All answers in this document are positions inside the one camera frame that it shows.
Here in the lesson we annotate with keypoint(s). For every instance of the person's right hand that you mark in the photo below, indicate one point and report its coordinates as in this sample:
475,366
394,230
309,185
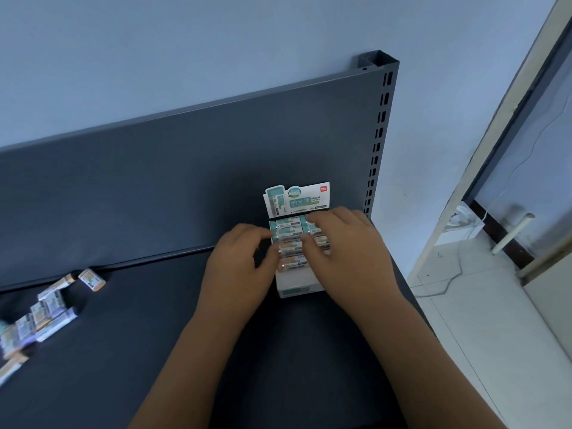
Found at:
357,268

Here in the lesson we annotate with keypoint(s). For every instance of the person's left hand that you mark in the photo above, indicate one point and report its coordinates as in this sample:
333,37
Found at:
232,281

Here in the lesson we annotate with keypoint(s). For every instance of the white box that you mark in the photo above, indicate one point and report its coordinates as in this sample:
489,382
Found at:
297,288

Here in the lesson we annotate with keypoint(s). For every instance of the pile of small erasers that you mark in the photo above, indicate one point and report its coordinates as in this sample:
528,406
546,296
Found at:
44,317

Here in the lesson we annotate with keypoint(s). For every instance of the person's right forearm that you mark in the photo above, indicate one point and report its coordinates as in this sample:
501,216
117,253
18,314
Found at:
429,375

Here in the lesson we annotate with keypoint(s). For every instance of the person's left forearm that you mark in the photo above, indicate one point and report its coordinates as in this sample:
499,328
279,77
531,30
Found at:
187,379

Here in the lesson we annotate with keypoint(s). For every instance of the dark grey shelf back panel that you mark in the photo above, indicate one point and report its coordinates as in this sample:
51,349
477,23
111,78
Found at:
134,196

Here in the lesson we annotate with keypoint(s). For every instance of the glass door with dark frame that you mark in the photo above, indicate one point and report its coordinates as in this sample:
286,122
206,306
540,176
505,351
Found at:
527,174

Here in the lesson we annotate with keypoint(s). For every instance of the white door frame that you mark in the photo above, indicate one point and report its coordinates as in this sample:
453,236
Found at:
495,129

